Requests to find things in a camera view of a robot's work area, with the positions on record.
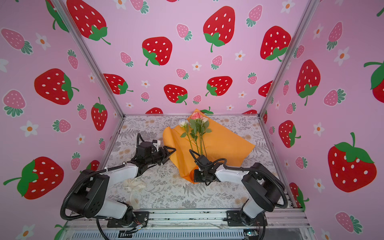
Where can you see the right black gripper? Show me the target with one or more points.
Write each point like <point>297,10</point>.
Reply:
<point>196,178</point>

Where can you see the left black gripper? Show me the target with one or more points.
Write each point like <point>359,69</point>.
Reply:
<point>166,154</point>

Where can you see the orange wrapping paper sheet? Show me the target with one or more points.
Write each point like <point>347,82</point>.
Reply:
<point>220,143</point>

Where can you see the cream ribbon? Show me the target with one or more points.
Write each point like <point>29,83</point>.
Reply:
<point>132,186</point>

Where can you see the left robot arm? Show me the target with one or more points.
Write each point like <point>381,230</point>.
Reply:
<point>87,197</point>

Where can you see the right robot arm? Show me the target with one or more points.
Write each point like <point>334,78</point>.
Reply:
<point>266,191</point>

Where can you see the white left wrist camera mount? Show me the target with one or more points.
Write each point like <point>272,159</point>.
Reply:
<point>156,144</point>

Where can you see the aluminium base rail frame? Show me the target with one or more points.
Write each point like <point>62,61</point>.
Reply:
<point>195,224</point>

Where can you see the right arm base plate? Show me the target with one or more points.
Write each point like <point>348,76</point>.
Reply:
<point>240,219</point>

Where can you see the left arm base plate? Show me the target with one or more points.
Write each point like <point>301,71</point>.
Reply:
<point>133,219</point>

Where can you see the left vertical aluminium post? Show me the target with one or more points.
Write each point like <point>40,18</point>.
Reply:
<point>78,38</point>

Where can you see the vertical aluminium post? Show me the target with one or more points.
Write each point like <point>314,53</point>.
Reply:
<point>300,30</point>
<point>78,38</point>

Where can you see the right vertical aluminium post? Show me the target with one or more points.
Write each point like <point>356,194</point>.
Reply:
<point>300,30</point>

